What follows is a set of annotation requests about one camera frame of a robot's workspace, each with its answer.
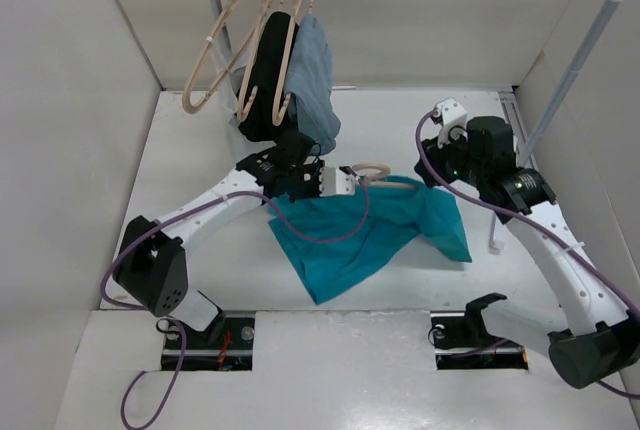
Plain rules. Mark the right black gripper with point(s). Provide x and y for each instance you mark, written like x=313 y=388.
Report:
x=436 y=155

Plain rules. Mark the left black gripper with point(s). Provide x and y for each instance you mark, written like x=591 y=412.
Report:
x=314 y=192

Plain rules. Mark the beige plastic hanger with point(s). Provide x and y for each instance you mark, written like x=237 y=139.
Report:
x=376 y=175

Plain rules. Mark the teal t shirt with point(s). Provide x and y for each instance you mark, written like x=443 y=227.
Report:
x=335 y=243

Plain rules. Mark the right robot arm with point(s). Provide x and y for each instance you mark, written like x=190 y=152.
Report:
x=598 y=332

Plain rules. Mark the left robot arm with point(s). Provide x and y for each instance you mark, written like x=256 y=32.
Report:
x=152 y=262

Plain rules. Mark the beige hanger far left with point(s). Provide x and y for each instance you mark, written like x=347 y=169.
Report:
x=216 y=41

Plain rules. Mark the grey blue hanging garment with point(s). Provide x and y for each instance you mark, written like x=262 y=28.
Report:
x=309 y=81

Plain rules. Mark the black hanging garment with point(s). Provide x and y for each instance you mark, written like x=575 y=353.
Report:
x=258 y=126

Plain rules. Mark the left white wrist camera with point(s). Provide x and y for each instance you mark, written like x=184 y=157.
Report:
x=334 y=181

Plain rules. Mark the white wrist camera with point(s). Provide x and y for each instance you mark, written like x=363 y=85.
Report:
x=451 y=116
x=334 y=181

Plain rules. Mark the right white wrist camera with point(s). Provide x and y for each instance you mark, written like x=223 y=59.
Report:
x=451 y=116

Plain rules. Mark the aluminium rail right edge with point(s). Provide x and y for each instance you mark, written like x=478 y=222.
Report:
x=513 y=117

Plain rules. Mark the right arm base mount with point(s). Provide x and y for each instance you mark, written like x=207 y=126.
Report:
x=461 y=341

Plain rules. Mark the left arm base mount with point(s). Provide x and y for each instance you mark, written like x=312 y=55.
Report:
x=231 y=351

